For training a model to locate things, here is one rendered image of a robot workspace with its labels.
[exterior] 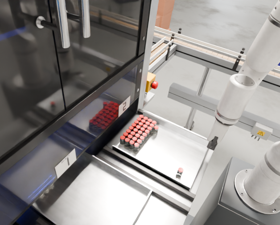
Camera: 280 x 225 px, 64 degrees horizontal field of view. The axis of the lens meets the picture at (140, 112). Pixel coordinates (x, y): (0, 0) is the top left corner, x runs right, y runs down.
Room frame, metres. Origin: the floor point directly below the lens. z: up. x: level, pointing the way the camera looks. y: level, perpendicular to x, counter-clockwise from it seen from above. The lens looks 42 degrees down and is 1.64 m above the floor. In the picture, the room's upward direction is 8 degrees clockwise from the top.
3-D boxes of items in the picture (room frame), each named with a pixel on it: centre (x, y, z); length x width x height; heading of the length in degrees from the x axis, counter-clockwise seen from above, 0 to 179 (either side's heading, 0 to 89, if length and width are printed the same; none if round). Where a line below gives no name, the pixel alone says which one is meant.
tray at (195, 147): (0.63, -0.12, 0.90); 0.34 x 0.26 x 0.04; 65
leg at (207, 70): (1.52, -0.46, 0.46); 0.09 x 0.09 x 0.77; 66
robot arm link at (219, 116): (0.62, -0.31, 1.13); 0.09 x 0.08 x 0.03; 156
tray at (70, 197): (0.36, 0.13, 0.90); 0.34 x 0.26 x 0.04; 66
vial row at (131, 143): (0.67, -0.02, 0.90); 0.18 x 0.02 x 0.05; 155
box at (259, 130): (1.24, -0.92, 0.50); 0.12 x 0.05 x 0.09; 66
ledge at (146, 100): (0.98, 0.02, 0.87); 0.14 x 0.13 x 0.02; 66
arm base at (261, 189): (0.50, -0.51, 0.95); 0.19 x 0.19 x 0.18
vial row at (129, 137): (0.68, 0.00, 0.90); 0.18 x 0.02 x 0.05; 155
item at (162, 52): (1.27, 0.00, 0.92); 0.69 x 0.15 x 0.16; 156
